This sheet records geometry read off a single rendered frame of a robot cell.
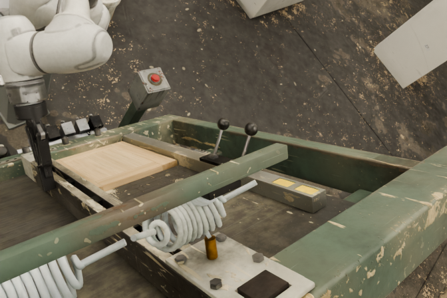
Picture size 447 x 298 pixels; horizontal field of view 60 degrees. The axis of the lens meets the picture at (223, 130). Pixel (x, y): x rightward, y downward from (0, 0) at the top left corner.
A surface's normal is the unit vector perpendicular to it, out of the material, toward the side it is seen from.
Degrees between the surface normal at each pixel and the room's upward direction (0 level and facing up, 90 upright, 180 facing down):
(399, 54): 90
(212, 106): 0
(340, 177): 90
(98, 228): 35
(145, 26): 0
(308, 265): 55
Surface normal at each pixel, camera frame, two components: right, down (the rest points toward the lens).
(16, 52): -0.12, 0.23
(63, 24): -0.17, -0.46
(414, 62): -0.68, 0.39
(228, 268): -0.11, -0.96
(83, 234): 0.63, 0.13
